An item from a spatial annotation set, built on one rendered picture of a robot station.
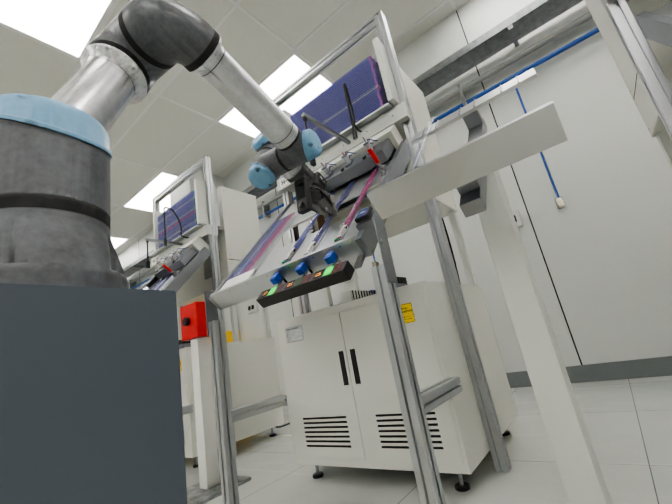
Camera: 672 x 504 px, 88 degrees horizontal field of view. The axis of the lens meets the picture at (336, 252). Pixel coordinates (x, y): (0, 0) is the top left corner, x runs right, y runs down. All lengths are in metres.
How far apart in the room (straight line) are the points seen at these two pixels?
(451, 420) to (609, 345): 1.69
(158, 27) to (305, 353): 1.13
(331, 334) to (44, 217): 1.08
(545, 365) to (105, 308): 0.74
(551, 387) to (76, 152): 0.84
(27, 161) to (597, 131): 2.83
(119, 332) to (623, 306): 2.60
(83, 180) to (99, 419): 0.24
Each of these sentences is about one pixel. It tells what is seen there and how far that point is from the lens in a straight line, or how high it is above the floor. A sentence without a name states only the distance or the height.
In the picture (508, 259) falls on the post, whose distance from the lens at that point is 0.83.
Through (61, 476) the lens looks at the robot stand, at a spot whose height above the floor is 0.40.
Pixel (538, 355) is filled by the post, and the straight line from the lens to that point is 0.83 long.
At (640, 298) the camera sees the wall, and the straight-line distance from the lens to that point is 2.70.
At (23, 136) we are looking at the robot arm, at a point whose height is 0.71.
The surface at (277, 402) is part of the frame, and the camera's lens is 1.54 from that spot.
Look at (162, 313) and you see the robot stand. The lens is 0.41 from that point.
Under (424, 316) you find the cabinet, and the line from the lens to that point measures 1.15.
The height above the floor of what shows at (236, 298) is 0.69.
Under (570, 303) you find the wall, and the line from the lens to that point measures 2.71.
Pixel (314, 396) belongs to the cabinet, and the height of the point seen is 0.30.
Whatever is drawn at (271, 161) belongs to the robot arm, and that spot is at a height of 0.97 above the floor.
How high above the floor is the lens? 0.46
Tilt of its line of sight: 16 degrees up
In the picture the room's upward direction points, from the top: 11 degrees counter-clockwise
